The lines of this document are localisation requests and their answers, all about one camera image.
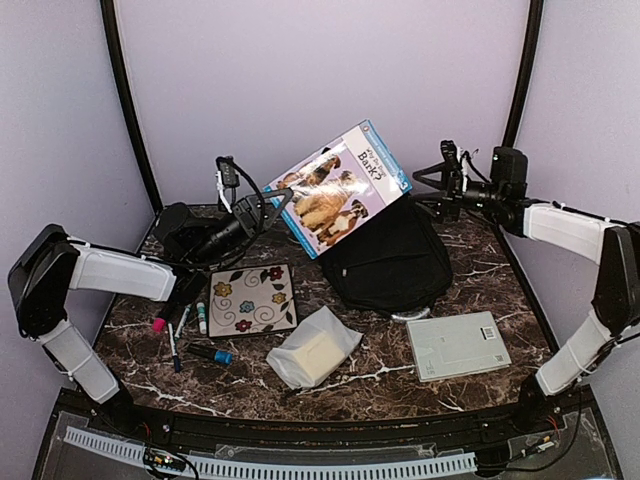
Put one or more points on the black frame post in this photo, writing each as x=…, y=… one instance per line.
x=128, y=109
x=525, y=70

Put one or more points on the square floral ceramic plate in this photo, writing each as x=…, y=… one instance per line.
x=251, y=301

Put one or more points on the black student backpack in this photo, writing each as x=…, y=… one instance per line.
x=393, y=263

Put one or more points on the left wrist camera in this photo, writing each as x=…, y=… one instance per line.
x=227, y=175

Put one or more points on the dog book Why Dogs Bark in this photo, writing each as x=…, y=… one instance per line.
x=340, y=187

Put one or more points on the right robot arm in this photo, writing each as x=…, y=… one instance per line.
x=539, y=294

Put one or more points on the white glue stick green cap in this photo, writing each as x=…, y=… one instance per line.
x=202, y=318

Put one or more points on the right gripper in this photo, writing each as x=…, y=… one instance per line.
x=453, y=186

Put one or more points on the grey white marker pen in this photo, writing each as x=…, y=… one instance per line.
x=182, y=322

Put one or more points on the left black frame post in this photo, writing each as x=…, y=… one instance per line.
x=128, y=109

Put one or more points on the right black frame post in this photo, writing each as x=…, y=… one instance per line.
x=525, y=70

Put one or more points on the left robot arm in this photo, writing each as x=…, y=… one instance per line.
x=56, y=263

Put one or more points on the white slotted cable duct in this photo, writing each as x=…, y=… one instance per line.
x=262, y=465

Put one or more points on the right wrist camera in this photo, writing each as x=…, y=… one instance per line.
x=508, y=172

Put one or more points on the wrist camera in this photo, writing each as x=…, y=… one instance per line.
x=227, y=175
x=508, y=172

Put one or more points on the blue white pen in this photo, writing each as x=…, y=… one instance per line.
x=174, y=353

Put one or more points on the black marker with pink cap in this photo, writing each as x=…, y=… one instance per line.
x=164, y=316

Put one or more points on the black marker with blue cap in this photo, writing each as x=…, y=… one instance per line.
x=209, y=353

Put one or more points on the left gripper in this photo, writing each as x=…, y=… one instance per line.
x=253, y=228

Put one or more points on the white bag with yellow sponge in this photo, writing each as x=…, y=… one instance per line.
x=315, y=349

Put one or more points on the grey notebook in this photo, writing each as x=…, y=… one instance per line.
x=454, y=346

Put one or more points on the black front table rail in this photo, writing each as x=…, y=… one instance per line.
x=386, y=406

